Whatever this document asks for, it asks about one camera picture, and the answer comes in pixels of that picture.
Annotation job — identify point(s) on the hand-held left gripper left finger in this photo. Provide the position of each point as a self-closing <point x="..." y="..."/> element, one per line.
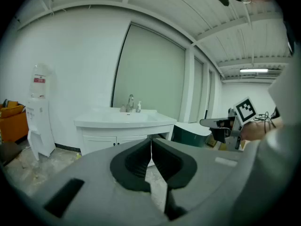
<point x="94" y="173"/>

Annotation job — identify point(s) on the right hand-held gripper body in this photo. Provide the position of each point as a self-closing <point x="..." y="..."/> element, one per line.
<point x="244" y="110"/>

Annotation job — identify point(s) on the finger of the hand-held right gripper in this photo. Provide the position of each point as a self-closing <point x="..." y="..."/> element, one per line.
<point x="219" y="134"/>
<point x="211" y="122"/>

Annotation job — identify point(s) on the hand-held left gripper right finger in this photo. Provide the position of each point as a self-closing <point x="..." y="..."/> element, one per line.
<point x="202" y="173"/>

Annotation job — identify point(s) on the person's right forearm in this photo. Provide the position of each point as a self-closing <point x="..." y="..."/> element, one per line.
<point x="255" y="129"/>

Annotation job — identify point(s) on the white sink cabinet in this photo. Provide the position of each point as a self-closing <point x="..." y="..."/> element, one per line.
<point x="98" y="139"/>

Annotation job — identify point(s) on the white pump soap bottle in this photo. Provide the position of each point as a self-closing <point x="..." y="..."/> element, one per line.
<point x="138" y="107"/>

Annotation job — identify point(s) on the cardboard box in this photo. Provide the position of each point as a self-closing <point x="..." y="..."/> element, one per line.
<point x="212" y="141"/>

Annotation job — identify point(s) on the small yellow floor item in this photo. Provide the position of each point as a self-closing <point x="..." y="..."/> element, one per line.
<point x="78" y="156"/>

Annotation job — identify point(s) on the dark green white-topped tub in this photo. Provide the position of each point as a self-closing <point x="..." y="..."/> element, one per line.
<point x="190" y="134"/>

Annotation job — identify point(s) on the narrow frosted window pane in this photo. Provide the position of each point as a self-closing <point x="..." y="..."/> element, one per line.
<point x="197" y="91"/>

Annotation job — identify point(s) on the long ceiling light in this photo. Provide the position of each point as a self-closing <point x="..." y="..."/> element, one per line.
<point x="254" y="70"/>

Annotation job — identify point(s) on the person's white shirt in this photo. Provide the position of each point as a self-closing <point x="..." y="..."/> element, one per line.
<point x="288" y="91"/>

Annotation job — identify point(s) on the white water dispenser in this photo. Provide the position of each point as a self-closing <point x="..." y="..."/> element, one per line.
<point x="38" y="126"/>

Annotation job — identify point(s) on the large frosted window pane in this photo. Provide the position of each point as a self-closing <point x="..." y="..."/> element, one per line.
<point x="150" y="74"/>

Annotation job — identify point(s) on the chrome faucet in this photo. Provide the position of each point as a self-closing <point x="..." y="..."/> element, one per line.
<point x="130" y="102"/>

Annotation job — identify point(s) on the clear water jug red label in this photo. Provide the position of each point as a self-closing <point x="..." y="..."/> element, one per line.
<point x="40" y="79"/>

